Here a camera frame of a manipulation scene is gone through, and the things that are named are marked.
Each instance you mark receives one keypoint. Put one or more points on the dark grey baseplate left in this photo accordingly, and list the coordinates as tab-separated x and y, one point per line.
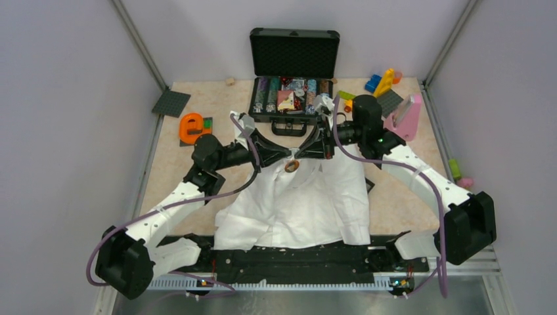
171	103

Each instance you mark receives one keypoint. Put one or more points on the yellow toy car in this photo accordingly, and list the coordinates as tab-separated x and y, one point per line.
348	106

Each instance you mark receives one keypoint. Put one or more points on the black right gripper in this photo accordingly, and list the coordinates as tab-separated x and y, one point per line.
320	144

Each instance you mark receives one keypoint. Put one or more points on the dark grey small baseplate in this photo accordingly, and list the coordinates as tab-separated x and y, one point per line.
208	126

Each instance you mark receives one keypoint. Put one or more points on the black poker chip case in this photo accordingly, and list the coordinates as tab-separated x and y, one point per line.
292	67

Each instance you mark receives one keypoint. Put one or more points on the dark grey baseplate right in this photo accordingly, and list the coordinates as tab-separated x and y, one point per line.
389	101

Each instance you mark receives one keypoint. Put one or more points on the green pink toy outside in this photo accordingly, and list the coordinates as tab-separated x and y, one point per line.
461	181

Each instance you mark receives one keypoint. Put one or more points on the pink phone stand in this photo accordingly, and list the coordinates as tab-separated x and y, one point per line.
404	120

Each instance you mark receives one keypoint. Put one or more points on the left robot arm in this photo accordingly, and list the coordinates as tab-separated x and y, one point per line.
131	255

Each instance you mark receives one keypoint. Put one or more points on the black square frame lower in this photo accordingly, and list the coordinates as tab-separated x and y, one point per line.
369	185

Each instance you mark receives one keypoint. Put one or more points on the orange small toy piece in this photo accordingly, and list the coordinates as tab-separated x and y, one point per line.
397	76

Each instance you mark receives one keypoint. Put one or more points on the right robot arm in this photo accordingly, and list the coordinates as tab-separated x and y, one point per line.
467	222

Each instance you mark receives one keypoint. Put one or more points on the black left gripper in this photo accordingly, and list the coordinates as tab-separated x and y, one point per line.
270	153

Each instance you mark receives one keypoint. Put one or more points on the blue toy brick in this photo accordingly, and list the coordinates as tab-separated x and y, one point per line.
372	84

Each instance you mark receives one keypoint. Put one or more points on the lime green flat brick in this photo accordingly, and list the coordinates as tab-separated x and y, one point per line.
345	95

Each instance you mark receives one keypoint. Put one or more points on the yellow triangular toy block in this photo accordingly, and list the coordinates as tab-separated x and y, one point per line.
385	83

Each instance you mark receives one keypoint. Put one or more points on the brown ring brooch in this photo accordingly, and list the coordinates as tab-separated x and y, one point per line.
291	166

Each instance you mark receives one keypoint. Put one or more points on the white shirt garment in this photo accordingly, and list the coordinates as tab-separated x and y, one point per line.
321	202

